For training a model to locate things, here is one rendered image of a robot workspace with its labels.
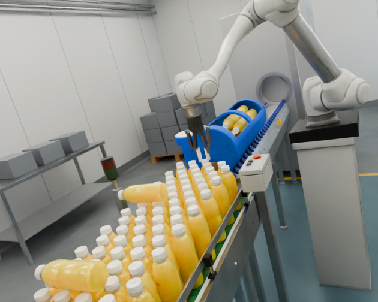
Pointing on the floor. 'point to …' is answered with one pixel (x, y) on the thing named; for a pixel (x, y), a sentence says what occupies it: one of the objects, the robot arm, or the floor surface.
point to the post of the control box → (272, 245)
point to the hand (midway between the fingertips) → (203, 154)
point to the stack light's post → (119, 201)
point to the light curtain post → (295, 77)
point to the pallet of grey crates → (169, 125)
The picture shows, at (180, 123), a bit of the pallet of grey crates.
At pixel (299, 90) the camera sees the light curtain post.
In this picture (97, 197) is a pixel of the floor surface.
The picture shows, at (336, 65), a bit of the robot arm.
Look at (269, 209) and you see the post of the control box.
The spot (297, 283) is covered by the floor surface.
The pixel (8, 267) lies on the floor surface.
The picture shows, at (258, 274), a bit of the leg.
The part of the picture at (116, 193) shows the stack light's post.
